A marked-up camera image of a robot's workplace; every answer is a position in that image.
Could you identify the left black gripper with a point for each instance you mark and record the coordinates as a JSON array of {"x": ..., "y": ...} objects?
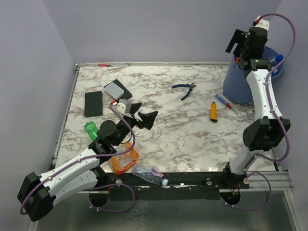
[{"x": 148, "y": 119}]

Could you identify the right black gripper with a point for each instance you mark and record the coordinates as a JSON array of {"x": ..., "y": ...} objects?
[{"x": 239, "y": 37}]

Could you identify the crushed bottle blue cap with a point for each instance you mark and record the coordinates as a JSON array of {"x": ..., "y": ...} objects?
[{"x": 275, "y": 60}]

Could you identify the blue plastic bin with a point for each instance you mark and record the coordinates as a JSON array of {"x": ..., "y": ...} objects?
[{"x": 235, "y": 86}]

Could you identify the small clear water bottle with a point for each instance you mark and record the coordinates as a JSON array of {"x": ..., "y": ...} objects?
[{"x": 150, "y": 175}]

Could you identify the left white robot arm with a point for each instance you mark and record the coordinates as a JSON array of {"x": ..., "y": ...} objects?
[{"x": 40, "y": 193}]

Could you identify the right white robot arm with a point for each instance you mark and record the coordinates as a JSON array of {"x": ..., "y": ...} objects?
[{"x": 269, "y": 127}]

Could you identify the black flat box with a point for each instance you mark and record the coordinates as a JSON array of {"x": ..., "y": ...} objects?
[{"x": 127, "y": 95}]

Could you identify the white grey router box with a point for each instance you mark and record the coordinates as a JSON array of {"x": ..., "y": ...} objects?
[{"x": 114, "y": 90}]

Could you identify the black foam block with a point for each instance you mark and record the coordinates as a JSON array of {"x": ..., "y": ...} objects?
[{"x": 93, "y": 104}]

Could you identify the green bear shaped bottle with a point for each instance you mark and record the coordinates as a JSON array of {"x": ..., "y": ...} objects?
[{"x": 91, "y": 129}]

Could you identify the crushed orange label bottle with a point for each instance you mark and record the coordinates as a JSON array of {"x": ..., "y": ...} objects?
[{"x": 122, "y": 163}]

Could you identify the red marker pen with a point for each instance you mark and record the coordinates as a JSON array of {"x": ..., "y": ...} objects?
[{"x": 104, "y": 65}]

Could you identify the orange utility knife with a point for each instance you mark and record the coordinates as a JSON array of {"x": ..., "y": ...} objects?
[{"x": 213, "y": 112}]

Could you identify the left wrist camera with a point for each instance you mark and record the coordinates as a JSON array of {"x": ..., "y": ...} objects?
[{"x": 123, "y": 106}]

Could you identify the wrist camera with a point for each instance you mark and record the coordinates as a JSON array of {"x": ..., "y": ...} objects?
[
  {"x": 123, "y": 106},
  {"x": 261, "y": 23}
]

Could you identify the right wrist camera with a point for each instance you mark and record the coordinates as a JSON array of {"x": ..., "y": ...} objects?
[{"x": 261, "y": 23}]

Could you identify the blue handled screwdriver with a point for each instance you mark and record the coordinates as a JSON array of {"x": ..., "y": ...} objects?
[{"x": 223, "y": 101}]

